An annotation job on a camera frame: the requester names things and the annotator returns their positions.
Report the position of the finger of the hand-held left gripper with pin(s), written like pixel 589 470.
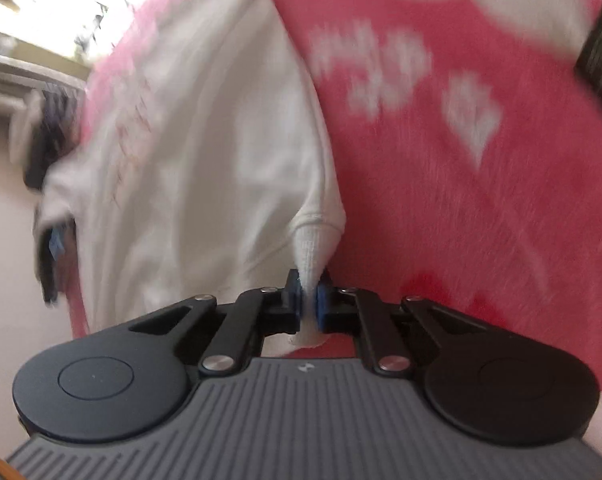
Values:
pixel 56 260

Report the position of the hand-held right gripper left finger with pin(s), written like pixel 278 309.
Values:
pixel 293 305

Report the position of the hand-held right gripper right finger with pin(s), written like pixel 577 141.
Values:
pixel 324 305

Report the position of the white sweatshirt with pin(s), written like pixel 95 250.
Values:
pixel 206 160

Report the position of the stack of folded clothes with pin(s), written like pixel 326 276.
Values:
pixel 46 140

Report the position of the red floral blanket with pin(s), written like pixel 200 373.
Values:
pixel 456 185

